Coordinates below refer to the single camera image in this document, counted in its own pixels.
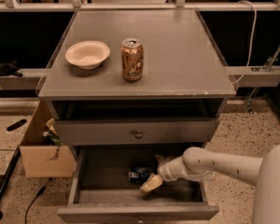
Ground grey metal rail beam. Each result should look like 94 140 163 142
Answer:
0 2 280 12

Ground open grey middle drawer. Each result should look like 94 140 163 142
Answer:
57 144 218 224

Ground gold soda can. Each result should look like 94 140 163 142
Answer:
120 37 144 81

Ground round metal drawer knob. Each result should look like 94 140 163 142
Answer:
134 130 143 139

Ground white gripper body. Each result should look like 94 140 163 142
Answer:
157 157 189 182

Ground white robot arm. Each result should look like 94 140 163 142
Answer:
140 145 280 224

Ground white cable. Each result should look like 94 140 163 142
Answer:
230 0 259 86

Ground black bag on ledge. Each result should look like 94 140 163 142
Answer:
0 61 22 77

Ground white paper bowl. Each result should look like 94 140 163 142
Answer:
64 41 110 70

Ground blue pepsi can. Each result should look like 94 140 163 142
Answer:
128 166 154 184

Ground grey wooden drawer cabinet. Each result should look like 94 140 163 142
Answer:
35 8 237 224

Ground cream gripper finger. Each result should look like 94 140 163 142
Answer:
140 174 163 193
155 155 173 169

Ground black marker on floor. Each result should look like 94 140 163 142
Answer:
7 119 27 132

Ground black cable on floor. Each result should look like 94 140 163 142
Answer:
23 176 53 224

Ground closed grey top drawer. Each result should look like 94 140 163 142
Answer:
54 119 219 146

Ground trash in cardboard box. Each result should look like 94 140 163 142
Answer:
43 119 63 147

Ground cardboard box on floor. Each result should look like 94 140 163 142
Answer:
20 102 76 177

